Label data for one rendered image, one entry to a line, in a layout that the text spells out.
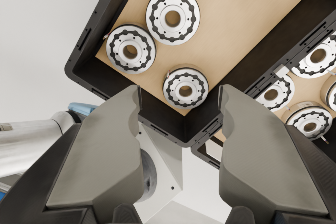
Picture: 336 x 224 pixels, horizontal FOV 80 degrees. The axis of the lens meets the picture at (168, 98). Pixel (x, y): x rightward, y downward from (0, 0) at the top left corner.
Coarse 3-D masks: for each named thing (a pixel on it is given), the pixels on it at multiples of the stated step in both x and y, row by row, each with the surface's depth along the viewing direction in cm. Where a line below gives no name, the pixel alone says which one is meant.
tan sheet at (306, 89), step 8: (288, 72) 45; (328, 72) 45; (296, 80) 46; (304, 80) 46; (312, 80) 46; (320, 80) 46; (296, 88) 47; (304, 88) 47; (312, 88) 47; (320, 88) 47; (296, 96) 48; (304, 96) 48; (312, 96) 48; (288, 104) 49; (280, 112) 51; (216, 136) 55; (224, 136) 55
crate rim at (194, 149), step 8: (328, 32) 32; (312, 40) 32; (320, 40) 32; (304, 48) 33; (312, 48) 33; (296, 56) 33; (304, 56) 33; (288, 64) 34; (296, 64) 34; (272, 80) 36; (264, 88) 37; (256, 96) 37; (216, 128) 42; (208, 136) 43; (200, 144) 44; (192, 152) 45; (200, 152) 45; (208, 160) 46; (216, 168) 47
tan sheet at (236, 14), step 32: (128, 0) 39; (224, 0) 39; (256, 0) 38; (288, 0) 38; (224, 32) 42; (256, 32) 41; (160, 64) 46; (192, 64) 45; (224, 64) 45; (160, 96) 50
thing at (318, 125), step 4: (304, 120) 48; (308, 120) 47; (312, 120) 47; (316, 120) 47; (300, 124) 48; (304, 124) 48; (316, 124) 48; (320, 124) 47; (300, 128) 48; (316, 128) 48; (304, 132) 49; (308, 132) 49; (312, 132) 49
